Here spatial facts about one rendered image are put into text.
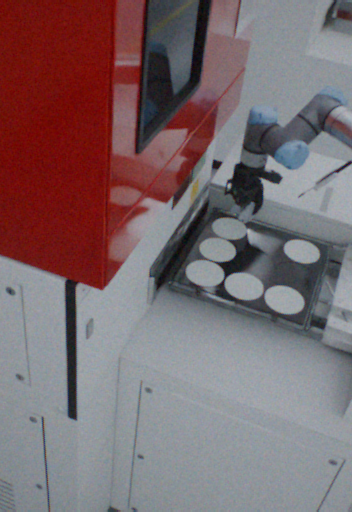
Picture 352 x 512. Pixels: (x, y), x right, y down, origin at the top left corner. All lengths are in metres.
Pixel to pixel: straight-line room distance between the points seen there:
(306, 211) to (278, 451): 0.68
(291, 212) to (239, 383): 0.58
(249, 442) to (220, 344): 0.24
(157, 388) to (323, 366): 0.41
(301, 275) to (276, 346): 0.22
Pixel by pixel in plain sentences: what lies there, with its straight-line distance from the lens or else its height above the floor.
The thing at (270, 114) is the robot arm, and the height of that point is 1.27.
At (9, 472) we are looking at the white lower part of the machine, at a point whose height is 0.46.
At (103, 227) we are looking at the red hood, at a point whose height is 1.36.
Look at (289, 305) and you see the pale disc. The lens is 1.53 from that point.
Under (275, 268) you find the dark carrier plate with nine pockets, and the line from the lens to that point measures 1.62.
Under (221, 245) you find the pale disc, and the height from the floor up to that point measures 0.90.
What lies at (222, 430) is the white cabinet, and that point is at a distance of 1.50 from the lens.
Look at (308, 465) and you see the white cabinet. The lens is 1.51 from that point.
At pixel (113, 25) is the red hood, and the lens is 0.78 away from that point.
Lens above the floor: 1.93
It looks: 40 degrees down
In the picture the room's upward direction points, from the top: 8 degrees clockwise
